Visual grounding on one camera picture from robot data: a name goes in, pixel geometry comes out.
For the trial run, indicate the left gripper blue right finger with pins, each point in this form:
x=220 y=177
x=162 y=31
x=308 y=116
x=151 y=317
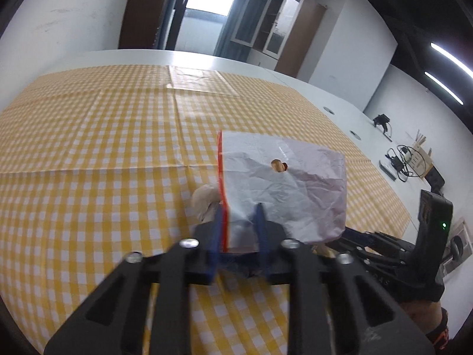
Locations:
x=260 y=229

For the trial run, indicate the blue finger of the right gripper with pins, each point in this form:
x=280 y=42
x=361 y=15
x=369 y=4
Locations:
x=362 y=238

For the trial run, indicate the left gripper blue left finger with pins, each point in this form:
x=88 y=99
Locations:
x=214 y=243

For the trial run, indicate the white red-edged zip bag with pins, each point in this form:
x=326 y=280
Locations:
x=301 y=186

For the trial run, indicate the black office chair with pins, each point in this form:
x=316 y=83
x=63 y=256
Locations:
x=435 y=180

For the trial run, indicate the yellow checkered tablecloth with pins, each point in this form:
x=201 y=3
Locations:
x=101 y=161

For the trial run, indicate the brown glass-door cabinet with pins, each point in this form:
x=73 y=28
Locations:
x=278 y=33

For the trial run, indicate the dark wooden wardrobe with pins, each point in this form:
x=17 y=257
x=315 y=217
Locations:
x=140 y=24

